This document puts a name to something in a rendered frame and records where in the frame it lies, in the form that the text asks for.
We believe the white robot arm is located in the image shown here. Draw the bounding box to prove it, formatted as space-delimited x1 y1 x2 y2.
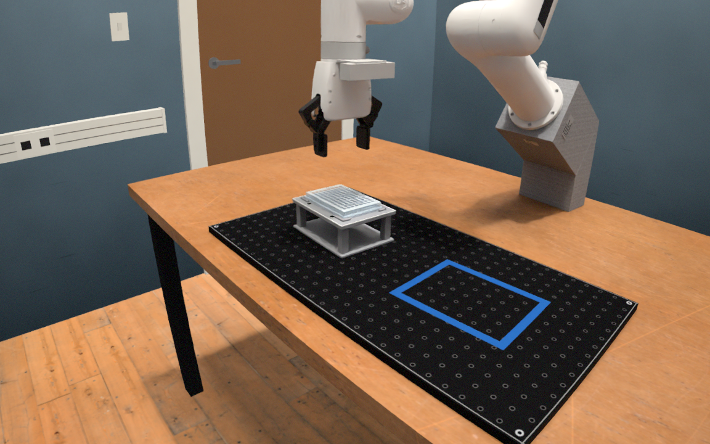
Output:
321 0 563 130

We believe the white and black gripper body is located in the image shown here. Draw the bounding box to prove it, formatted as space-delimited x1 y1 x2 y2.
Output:
311 59 372 121

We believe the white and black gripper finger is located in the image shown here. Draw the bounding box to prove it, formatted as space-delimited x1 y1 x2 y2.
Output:
356 96 382 150
298 94 331 157

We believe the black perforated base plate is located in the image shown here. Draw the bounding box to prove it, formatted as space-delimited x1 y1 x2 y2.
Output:
208 191 639 444

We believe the blue rectangular tape outline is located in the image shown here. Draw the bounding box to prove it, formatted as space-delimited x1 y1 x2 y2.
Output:
390 260 550 350

